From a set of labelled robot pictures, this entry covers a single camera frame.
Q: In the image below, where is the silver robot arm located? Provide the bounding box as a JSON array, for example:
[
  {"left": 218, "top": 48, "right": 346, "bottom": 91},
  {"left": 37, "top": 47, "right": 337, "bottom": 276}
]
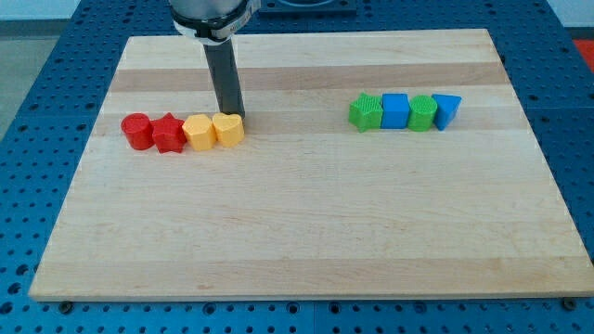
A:
[{"left": 169, "top": 0, "right": 262, "bottom": 45}]

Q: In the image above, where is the yellow heart block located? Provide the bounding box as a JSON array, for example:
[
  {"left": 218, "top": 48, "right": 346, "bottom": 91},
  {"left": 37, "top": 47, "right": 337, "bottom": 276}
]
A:
[{"left": 213, "top": 113, "right": 245, "bottom": 148}]

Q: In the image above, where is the green cylinder block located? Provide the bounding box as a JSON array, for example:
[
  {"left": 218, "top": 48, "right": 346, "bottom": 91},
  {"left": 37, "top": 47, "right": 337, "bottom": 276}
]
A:
[{"left": 407, "top": 95, "right": 437, "bottom": 132}]

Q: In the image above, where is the wooden board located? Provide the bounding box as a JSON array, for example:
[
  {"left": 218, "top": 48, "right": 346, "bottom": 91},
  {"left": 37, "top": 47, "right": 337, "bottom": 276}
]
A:
[{"left": 29, "top": 29, "right": 593, "bottom": 302}]

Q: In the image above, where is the green star block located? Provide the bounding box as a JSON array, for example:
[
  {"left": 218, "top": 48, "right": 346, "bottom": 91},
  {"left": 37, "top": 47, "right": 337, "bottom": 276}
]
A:
[{"left": 348, "top": 93, "right": 383, "bottom": 133}]

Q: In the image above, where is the red star block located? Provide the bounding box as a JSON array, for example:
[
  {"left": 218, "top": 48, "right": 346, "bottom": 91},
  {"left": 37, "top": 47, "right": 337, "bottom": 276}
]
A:
[{"left": 150, "top": 112, "right": 187, "bottom": 153}]

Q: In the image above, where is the yellow hexagon block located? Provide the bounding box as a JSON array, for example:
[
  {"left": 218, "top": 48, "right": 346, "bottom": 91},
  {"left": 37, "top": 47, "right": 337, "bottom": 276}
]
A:
[{"left": 182, "top": 114, "right": 217, "bottom": 151}]

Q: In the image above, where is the blue cube block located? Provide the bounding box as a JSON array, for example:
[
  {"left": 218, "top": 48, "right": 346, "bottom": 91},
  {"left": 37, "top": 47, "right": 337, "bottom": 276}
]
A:
[{"left": 381, "top": 93, "right": 410, "bottom": 129}]

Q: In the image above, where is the black cylindrical pointer tool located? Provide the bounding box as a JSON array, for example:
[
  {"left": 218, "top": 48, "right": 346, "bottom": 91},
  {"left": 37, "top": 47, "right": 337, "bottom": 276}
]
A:
[{"left": 203, "top": 40, "right": 245, "bottom": 118}]

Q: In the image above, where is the blue triangle block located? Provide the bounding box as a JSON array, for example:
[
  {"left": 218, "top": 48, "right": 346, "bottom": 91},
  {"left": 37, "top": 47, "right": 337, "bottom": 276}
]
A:
[{"left": 432, "top": 94, "right": 462, "bottom": 131}]

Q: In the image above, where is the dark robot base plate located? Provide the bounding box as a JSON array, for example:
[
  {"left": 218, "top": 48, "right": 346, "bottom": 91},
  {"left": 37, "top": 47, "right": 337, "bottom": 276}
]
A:
[{"left": 258, "top": 0, "right": 357, "bottom": 16}]

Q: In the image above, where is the red cylinder block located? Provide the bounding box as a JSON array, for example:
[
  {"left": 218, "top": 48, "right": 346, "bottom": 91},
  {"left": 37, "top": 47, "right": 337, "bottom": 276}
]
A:
[{"left": 121, "top": 113, "right": 154, "bottom": 150}]

